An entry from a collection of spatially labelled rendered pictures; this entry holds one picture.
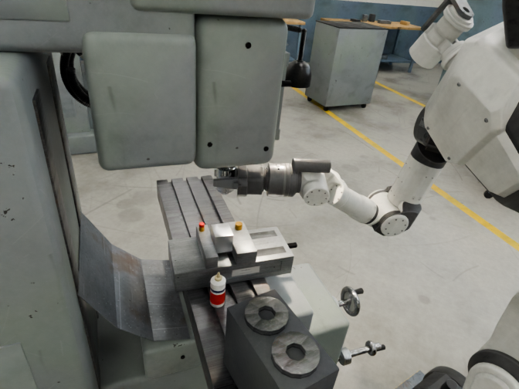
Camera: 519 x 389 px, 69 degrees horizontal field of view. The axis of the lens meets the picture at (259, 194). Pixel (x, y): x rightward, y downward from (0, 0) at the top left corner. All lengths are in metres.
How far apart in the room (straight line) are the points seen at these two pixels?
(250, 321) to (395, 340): 1.66
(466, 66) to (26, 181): 0.73
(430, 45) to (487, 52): 0.17
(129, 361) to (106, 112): 0.75
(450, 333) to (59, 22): 2.38
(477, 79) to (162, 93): 0.54
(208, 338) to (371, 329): 1.50
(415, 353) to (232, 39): 1.97
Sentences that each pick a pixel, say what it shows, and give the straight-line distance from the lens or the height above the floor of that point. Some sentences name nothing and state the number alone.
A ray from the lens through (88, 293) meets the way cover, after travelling 0.96.
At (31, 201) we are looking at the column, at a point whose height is 1.36.
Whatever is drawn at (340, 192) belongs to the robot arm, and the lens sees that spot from 1.03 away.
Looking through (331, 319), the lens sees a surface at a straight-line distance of 1.36.
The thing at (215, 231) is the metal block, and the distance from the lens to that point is 1.08.
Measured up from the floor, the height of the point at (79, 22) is 1.61.
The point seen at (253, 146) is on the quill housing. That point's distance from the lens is 0.84.
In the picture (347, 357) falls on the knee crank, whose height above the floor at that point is 0.52.
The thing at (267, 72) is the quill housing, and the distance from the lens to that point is 0.80.
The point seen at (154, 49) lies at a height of 1.57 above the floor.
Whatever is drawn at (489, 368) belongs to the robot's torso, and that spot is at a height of 1.06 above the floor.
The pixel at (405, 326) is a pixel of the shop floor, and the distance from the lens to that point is 2.46.
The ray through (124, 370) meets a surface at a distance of 1.22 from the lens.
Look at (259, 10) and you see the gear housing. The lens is 0.75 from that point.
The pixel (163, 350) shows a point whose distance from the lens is 1.10.
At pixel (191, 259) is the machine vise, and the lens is 1.09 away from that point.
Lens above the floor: 1.72
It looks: 32 degrees down
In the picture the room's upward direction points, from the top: 6 degrees clockwise
